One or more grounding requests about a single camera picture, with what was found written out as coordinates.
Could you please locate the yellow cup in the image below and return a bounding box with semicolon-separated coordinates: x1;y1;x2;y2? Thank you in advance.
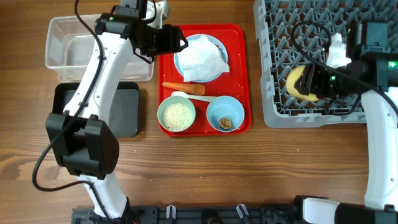
285;66;319;101

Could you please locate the grey dishwasher rack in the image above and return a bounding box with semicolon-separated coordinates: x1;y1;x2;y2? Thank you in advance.
253;0;397;128

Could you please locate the light blue bowl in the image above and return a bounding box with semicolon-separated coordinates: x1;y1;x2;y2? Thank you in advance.
206;96;245;133

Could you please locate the green bowl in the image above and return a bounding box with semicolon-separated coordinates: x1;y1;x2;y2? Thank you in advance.
157;96;196;132

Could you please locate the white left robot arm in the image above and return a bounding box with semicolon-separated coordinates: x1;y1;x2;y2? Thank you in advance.
45;1;188;223

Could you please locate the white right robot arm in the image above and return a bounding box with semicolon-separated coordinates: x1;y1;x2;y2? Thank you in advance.
286;20;397;223

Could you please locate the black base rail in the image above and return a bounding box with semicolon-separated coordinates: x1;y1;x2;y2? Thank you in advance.
71;203;299;224

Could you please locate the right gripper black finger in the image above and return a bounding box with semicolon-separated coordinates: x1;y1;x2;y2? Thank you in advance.
294;74;311;95
303;64;315;76

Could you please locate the black tray bin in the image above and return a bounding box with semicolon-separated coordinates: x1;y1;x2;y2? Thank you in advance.
52;82;139;138

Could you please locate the clear plastic bin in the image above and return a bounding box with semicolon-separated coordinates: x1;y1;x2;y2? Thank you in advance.
45;14;154;83

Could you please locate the red serving tray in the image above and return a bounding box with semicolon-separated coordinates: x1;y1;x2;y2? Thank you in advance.
158;23;252;137

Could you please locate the white plastic spoon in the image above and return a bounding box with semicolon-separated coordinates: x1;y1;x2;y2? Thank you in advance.
171;91;216;102

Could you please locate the white rice pile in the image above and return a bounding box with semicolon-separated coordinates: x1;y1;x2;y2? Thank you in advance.
162;103;193;132

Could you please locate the orange carrot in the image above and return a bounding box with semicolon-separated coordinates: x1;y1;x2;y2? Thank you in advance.
162;82;206;96

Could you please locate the brown food scrap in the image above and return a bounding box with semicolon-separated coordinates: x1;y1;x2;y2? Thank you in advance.
218;118;233;131

